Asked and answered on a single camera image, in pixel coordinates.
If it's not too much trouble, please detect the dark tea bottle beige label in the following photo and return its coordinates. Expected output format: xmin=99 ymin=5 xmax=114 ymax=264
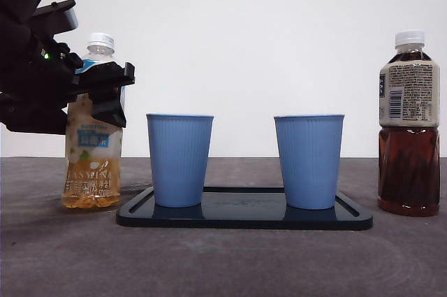
xmin=376 ymin=30 xmax=441 ymax=217

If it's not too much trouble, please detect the blue ribbed plastic cup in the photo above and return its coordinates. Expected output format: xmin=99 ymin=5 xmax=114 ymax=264
xmin=273 ymin=113 xmax=346 ymax=210
xmin=145 ymin=113 xmax=214 ymax=208

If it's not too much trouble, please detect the dark blue rectangular tray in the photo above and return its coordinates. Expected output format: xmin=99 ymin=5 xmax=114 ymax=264
xmin=115 ymin=186 xmax=374 ymax=231

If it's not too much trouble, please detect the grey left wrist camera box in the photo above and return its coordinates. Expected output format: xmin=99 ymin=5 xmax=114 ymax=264
xmin=31 ymin=0 xmax=80 ymax=36

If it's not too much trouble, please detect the jasmine tea bottle white label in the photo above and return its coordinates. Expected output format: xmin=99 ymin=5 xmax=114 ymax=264
xmin=61 ymin=32 xmax=124 ymax=210

